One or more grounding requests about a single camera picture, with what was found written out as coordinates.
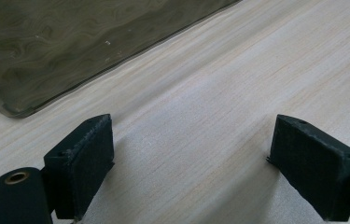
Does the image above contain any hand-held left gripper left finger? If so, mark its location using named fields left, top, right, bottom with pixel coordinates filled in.
left=43, top=113, right=116, bottom=220

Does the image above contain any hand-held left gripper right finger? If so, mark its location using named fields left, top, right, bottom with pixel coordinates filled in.
left=266, top=113, right=350, bottom=222

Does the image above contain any translucent brown plastic bin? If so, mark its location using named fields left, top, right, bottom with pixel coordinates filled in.
left=0, top=0, right=243, bottom=119

